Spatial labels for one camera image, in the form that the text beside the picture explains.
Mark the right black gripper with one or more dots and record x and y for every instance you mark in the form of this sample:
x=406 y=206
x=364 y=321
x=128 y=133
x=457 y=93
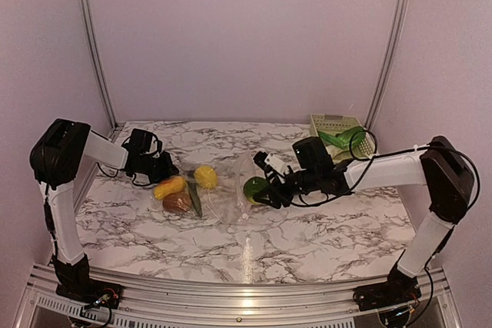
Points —
x=276 y=190

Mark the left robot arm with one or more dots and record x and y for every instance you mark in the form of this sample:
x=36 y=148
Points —
x=55 y=160

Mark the clear zip top bag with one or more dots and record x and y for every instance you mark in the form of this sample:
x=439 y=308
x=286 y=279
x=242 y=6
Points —
x=225 y=203

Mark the left aluminium frame post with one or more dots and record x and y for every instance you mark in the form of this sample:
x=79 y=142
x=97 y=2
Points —
x=96 y=63

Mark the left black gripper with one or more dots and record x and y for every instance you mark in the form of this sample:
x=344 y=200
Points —
x=165 y=170

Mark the fake bok choy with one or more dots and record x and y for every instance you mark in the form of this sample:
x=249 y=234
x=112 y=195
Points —
x=346 y=144

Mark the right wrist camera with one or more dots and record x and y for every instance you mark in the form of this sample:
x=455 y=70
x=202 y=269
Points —
x=270 y=163

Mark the front aluminium rail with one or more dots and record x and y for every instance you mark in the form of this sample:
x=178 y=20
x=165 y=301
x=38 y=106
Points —
x=156 y=302

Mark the pale green plastic basket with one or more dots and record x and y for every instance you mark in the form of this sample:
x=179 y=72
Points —
x=337 y=124

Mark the right aluminium frame post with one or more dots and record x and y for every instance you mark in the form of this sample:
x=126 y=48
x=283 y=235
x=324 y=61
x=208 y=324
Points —
x=397 y=25

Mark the aluminium frame post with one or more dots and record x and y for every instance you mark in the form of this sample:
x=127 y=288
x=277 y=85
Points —
x=397 y=25
x=96 y=63

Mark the fake yellow pepper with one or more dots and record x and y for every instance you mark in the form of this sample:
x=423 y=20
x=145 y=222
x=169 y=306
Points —
x=206 y=177

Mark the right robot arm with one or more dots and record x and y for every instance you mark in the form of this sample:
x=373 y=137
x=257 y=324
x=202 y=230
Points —
x=451 y=178

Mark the fake green cucumber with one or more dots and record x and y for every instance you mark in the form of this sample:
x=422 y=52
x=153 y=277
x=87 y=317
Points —
x=195 y=199

